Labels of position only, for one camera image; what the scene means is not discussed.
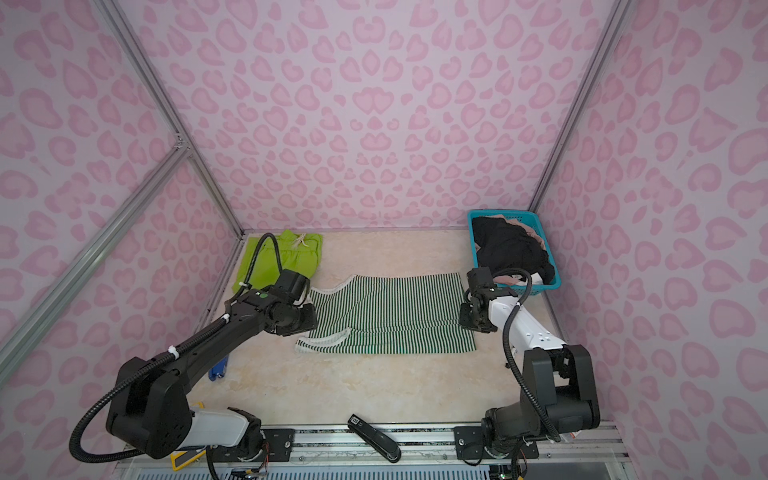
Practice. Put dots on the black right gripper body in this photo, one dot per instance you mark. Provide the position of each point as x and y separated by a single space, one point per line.
468 321

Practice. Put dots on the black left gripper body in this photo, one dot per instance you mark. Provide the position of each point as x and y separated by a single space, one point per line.
302 320

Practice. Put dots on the lime green shorts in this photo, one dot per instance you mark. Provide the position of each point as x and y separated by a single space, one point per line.
300 253

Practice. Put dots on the green white striped shirt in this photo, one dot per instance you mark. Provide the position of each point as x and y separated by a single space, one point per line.
389 316

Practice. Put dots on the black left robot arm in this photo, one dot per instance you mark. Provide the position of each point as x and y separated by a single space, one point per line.
153 414

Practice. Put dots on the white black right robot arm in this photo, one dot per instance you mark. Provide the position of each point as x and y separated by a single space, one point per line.
557 390

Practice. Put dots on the teal plastic laundry basket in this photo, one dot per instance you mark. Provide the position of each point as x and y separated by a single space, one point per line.
527 218

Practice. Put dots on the black garment in basket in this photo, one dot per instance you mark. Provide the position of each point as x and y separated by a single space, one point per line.
503 244

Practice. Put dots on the blue stapler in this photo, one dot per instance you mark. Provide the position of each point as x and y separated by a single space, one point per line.
219 370

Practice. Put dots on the black stapler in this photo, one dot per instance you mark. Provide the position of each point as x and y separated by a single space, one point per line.
375 438

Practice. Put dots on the yellow calculator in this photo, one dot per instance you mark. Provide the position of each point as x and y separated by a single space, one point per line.
181 459

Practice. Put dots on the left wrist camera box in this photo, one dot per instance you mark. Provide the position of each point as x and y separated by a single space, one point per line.
292 286

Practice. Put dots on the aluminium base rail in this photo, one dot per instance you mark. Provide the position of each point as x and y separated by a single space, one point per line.
429 451

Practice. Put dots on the aluminium frame corner post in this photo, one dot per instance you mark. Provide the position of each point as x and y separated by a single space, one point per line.
89 137

